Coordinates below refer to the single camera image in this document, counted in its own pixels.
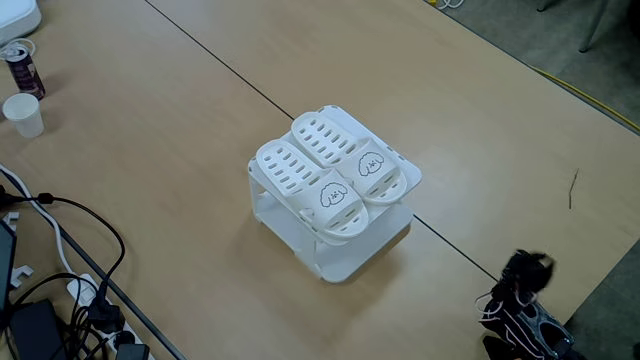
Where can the dark purple drink can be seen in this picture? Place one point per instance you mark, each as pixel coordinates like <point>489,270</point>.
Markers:
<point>25,75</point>

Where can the white flat device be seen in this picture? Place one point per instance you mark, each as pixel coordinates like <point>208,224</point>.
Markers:
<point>15,17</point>

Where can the dark laptop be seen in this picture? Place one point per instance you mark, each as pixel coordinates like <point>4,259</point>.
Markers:
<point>5,260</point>

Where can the white printed bracket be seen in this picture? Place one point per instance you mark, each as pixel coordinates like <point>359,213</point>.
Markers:
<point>22,272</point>
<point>11,218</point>

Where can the black power plug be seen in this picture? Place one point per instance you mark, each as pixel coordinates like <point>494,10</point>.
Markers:
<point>105,317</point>

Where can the white dog-print slipper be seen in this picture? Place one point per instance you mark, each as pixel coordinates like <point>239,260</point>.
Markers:
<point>325,137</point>
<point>290,170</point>

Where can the white paper cup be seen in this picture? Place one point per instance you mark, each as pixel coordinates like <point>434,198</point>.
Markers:
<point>24,117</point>

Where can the thin brown twig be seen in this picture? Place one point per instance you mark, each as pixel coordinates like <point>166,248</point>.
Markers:
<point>573,187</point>

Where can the white power strip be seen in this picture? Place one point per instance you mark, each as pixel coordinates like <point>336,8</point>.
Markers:
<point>82,290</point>

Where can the white two-tier shoe rack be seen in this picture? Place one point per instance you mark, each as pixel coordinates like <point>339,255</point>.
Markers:
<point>360,245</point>

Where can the grey chair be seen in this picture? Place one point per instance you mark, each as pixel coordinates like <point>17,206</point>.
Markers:
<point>595,25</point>

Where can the black power adapter brick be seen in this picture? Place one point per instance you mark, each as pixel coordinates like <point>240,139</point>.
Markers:
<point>35,330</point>

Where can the black plug-in adapter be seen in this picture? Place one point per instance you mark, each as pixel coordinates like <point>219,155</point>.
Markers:
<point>132,352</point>

